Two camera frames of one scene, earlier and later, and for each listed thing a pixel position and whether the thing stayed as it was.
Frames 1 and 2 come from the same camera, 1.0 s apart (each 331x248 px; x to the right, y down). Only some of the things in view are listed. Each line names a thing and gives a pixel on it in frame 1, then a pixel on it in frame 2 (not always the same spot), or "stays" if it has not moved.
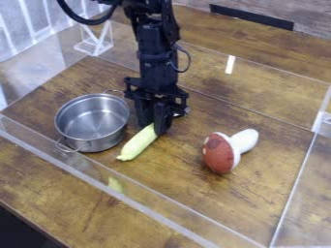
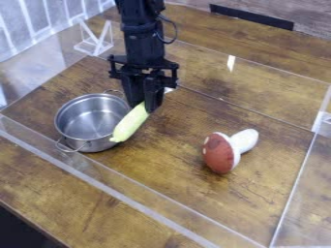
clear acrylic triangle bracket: (97, 39) stays
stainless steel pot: (91, 121) stays
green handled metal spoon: (139, 141) → (130, 121)
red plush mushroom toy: (224, 149) stays
